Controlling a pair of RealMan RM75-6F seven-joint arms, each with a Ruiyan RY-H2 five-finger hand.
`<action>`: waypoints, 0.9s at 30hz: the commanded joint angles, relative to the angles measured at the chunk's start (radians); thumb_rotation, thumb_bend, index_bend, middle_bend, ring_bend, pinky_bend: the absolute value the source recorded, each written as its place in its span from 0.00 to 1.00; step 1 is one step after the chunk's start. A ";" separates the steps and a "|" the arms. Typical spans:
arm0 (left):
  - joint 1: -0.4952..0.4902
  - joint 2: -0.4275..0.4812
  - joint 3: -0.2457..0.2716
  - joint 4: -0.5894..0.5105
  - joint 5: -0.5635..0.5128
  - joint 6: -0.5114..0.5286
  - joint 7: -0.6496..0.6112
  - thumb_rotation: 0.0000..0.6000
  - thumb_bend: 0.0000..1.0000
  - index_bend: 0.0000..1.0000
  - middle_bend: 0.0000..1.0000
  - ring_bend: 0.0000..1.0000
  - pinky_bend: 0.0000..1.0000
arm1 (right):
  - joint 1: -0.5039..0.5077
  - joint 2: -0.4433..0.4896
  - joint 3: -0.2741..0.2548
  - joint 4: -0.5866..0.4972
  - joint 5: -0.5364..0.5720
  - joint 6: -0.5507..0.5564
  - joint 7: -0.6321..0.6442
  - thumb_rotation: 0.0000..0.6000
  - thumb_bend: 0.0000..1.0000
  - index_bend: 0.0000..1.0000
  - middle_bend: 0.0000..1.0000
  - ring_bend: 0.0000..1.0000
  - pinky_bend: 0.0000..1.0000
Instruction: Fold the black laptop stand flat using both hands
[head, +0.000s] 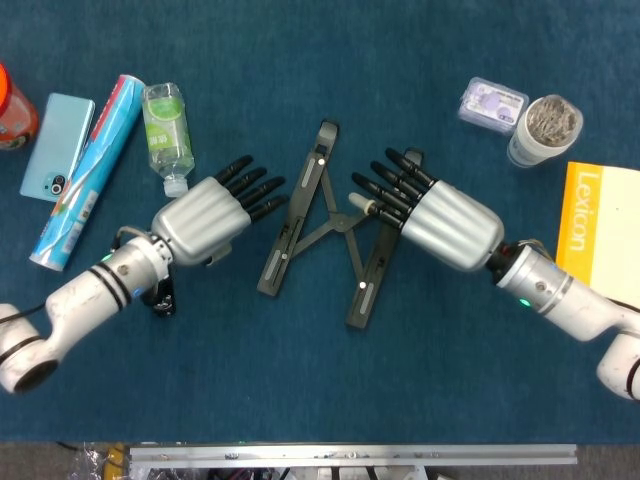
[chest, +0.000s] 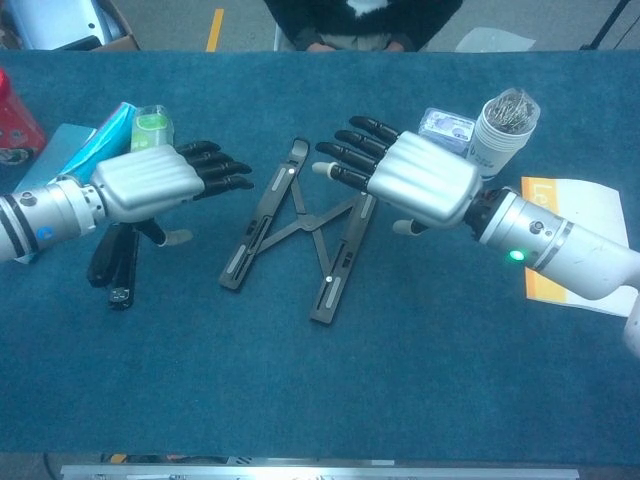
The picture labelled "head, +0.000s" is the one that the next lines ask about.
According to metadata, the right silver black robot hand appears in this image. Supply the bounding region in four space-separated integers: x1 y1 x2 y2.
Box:
348 147 505 274

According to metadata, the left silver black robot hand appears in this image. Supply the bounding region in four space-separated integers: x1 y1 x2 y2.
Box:
150 155 290 266

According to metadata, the black folding laptop stand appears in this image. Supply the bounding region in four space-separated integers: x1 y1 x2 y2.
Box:
256 118 426 330

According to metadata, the black stapler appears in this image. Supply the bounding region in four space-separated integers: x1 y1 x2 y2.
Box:
139 279 177 317

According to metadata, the clear water bottle green label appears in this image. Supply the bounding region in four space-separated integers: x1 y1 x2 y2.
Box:
141 82 196 199

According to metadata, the blue cling film tube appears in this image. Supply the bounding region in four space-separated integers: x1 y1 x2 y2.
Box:
28 73 146 274

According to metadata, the clear purple plastic box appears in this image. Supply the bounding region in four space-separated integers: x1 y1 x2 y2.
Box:
456 76 530 137

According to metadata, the white cup of paper clips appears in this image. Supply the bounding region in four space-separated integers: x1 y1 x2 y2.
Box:
506 93 584 171

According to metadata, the yellow white Lexicon book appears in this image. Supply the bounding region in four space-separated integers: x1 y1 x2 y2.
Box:
554 160 640 307

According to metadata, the light blue smartphone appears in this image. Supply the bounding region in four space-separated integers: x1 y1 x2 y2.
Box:
19 92 96 204

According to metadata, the blue carpet table cover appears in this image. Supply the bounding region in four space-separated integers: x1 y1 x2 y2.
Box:
0 0 640 445

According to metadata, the red snack canister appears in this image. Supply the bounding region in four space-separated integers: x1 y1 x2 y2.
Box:
0 62 40 151

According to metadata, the clear plastic bag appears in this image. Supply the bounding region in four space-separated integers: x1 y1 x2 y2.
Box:
69 444 131 480

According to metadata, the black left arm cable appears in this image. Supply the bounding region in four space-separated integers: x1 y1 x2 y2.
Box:
14 225 151 321

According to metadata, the aluminium frame rail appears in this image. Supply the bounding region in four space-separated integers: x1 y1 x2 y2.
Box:
128 443 579 471

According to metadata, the bundle of cables under rail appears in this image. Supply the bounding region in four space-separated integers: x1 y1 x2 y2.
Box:
199 465 451 480

